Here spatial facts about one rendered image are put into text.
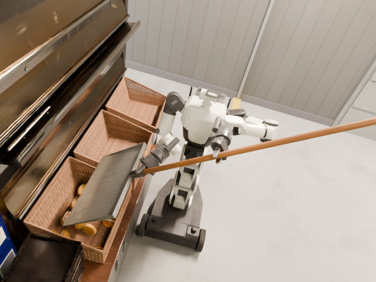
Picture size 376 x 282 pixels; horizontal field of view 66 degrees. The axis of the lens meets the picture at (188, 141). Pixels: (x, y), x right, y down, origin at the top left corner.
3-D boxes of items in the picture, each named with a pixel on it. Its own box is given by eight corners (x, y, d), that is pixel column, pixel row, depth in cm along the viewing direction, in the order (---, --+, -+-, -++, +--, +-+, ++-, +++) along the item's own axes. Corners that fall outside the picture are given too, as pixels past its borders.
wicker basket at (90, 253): (28, 246, 181) (20, 221, 163) (71, 179, 224) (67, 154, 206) (104, 265, 181) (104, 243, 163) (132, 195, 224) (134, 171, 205)
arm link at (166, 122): (150, 140, 199) (159, 109, 194) (168, 144, 203) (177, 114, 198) (151, 145, 188) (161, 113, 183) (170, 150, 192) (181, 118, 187)
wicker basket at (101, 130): (74, 177, 226) (71, 151, 208) (101, 132, 269) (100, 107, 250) (134, 191, 226) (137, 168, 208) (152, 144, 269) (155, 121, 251)
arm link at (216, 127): (228, 146, 156) (231, 132, 163) (234, 132, 148) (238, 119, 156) (208, 139, 156) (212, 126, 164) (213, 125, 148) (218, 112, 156)
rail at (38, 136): (20, 163, 124) (15, 162, 124) (140, 22, 258) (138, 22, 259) (18, 159, 122) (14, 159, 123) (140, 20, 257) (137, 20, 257)
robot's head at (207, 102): (200, 98, 185) (202, 86, 179) (215, 102, 184) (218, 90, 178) (197, 103, 180) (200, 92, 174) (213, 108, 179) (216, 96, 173)
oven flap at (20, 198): (13, 219, 157) (-8, 195, 145) (123, 69, 291) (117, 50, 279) (20, 220, 156) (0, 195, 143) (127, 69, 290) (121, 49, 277)
